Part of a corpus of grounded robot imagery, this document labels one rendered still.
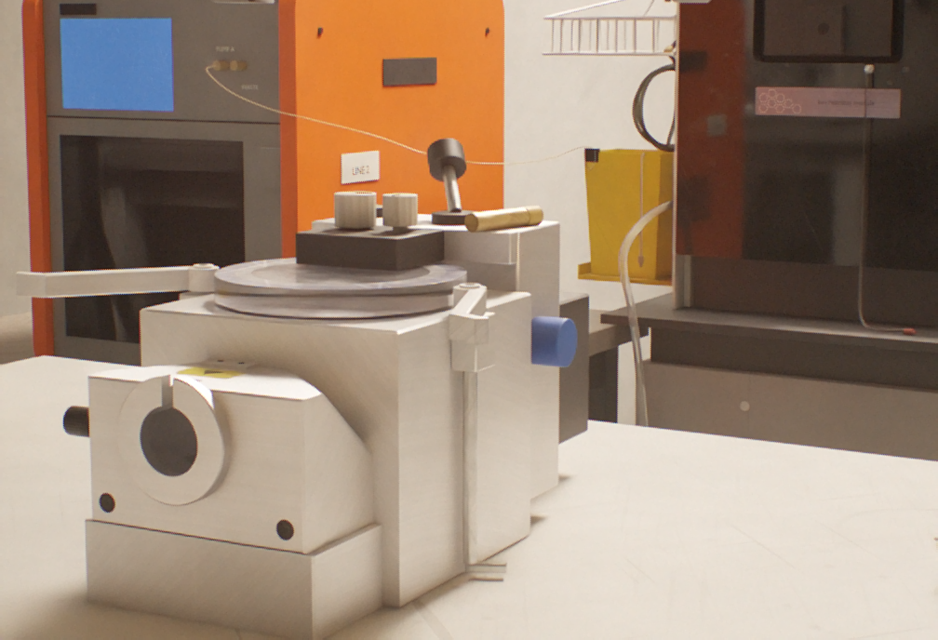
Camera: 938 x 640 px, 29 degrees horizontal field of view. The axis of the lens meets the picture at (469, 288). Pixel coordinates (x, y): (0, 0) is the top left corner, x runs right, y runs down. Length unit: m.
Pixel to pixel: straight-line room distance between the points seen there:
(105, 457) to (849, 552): 0.26
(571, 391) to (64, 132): 1.31
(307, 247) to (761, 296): 1.64
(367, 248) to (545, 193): 2.99
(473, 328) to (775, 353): 1.65
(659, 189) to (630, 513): 1.59
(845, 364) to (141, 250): 0.82
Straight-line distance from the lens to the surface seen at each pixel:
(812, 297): 2.23
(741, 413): 2.18
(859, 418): 2.13
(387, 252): 0.62
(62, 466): 0.79
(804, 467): 0.78
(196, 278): 0.65
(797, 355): 2.16
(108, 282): 0.65
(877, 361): 2.13
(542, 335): 0.65
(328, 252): 0.64
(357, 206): 0.65
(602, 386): 2.38
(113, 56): 1.94
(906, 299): 2.19
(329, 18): 1.83
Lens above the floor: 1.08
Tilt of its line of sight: 8 degrees down
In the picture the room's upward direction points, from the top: straight up
